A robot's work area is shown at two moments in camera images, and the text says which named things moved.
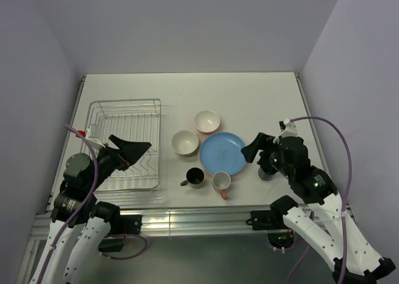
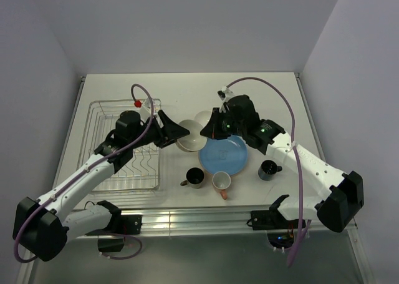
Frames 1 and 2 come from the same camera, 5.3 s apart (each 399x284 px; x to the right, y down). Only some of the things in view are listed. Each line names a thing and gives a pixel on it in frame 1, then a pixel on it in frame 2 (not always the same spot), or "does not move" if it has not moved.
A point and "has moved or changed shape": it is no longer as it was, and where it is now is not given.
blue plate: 221,151 does not move
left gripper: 130,151 → 173,131
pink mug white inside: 221,181 does not move
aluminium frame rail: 176,221 does not move
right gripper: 264,142 → 212,129
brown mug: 195,178 does not move
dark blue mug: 265,176 does not move
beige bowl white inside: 185,143 has moved or changed shape
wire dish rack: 130,121 does not move
